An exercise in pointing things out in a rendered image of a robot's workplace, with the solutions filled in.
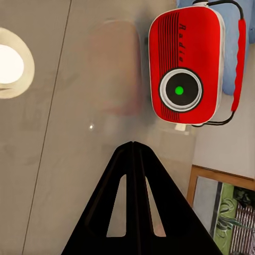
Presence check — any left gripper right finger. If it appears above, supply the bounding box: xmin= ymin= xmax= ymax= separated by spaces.
xmin=133 ymin=141 xmax=223 ymax=255

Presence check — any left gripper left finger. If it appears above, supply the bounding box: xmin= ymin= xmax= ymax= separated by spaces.
xmin=61 ymin=141 xmax=141 ymax=255

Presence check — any radio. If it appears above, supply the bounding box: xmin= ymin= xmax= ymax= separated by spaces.
xmin=149 ymin=0 xmax=245 ymax=127

